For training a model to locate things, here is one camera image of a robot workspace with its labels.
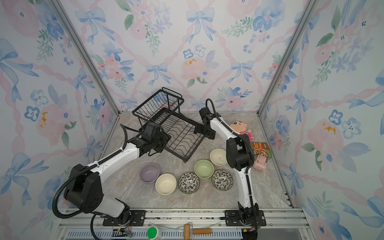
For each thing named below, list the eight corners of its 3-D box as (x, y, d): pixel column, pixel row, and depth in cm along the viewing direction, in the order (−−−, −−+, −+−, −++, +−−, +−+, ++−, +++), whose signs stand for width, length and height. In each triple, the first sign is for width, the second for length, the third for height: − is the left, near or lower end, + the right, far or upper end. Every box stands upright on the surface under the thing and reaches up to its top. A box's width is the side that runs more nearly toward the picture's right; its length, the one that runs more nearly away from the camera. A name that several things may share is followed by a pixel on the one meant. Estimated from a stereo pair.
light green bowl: (194, 180, 87) (194, 177, 83) (194, 163, 94) (194, 159, 90) (213, 180, 88) (214, 177, 83) (212, 163, 94) (213, 159, 90)
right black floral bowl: (211, 190, 84) (212, 188, 81) (210, 172, 90) (211, 169, 87) (233, 190, 84) (234, 188, 81) (230, 172, 91) (231, 169, 87)
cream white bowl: (155, 196, 82) (153, 193, 78) (158, 176, 89) (157, 173, 85) (175, 196, 82) (174, 193, 78) (177, 176, 89) (176, 173, 85)
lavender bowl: (140, 185, 86) (137, 181, 81) (144, 167, 93) (141, 163, 88) (159, 185, 86) (157, 181, 81) (161, 167, 93) (160, 163, 88)
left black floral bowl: (178, 194, 83) (177, 191, 79) (179, 176, 90) (178, 172, 86) (199, 194, 83) (199, 191, 79) (199, 176, 90) (199, 172, 86)
